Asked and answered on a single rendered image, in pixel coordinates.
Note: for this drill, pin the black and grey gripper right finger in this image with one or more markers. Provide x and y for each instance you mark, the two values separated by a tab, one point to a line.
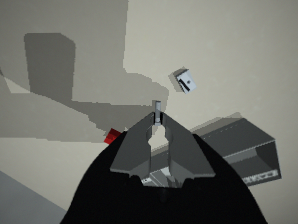
191	157

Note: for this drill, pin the grey rack of labelled bins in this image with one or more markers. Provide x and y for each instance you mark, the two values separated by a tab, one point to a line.
239	139

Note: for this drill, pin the grey hex bolt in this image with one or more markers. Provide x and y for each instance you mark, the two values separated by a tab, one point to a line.
157	113

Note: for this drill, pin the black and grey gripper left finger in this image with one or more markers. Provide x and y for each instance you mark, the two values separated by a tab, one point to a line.
129	154

